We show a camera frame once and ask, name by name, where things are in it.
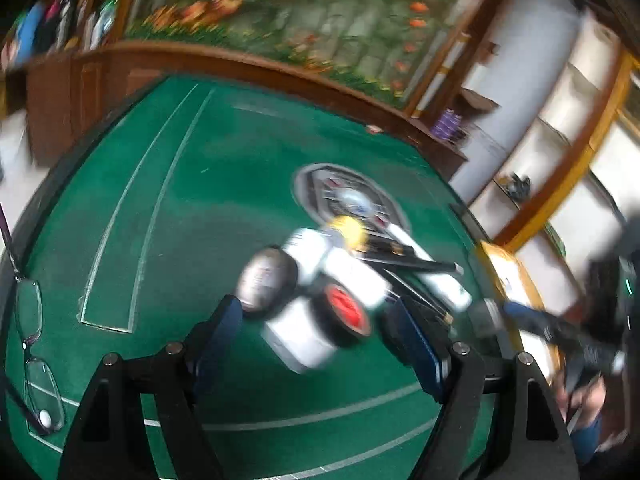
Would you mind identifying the curved wooden cabinet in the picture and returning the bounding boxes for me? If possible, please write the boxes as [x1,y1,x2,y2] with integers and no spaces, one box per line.
[25,42,468,181]

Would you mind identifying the gold-trimmed wall shelf unit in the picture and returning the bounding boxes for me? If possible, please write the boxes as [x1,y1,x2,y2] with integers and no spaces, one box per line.
[450,0,640,261]

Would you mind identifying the black tape roll red core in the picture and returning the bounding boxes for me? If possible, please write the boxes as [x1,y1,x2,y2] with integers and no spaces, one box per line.
[317,282,375,350]

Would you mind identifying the round table control panel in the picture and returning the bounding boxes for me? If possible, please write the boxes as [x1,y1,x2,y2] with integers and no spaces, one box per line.
[292,162,413,241]

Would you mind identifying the white bottle red label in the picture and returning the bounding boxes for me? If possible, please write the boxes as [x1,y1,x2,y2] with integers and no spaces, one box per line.
[260,296,341,375]

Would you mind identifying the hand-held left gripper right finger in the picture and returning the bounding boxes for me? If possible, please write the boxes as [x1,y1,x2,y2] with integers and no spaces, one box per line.
[382,295,581,480]

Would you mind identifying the brown wood carving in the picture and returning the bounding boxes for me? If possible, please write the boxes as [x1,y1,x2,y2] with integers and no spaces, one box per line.
[460,87,501,112]

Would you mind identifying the green board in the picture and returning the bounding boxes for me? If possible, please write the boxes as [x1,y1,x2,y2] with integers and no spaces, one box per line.
[545,222,567,257]

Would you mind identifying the flower wall display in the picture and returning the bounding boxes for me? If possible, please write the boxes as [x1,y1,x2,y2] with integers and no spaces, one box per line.
[125,0,506,111]

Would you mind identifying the blue plastic container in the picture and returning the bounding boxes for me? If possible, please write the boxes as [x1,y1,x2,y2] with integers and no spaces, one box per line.
[14,2,47,61]

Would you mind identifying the rolled white scroll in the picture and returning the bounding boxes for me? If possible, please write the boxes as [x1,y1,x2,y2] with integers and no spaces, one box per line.
[412,27,473,118]

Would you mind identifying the person's blue jeans leg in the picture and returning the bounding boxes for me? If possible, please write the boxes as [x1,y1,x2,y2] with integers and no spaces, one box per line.
[574,410,605,467]

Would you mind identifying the black tape roll pale core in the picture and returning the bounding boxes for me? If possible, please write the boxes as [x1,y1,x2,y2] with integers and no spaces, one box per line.
[236,245,300,321]

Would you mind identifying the gold-edged white box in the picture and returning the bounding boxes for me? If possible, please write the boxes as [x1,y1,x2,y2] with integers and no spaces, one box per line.
[474,240,563,391]

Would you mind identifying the black rectangular bar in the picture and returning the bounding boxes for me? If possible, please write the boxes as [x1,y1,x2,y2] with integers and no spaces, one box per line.
[380,254,463,276]

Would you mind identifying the black tool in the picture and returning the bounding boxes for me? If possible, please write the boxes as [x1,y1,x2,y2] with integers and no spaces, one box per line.
[502,172,532,202]

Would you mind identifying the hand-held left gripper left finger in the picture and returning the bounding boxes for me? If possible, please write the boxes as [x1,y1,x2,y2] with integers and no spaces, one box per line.
[57,294,244,480]

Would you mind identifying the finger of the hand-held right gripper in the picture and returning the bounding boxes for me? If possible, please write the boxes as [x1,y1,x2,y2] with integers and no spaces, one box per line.
[502,300,626,376]

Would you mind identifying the eyeglasses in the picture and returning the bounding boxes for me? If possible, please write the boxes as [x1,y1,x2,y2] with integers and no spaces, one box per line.
[0,205,66,436]

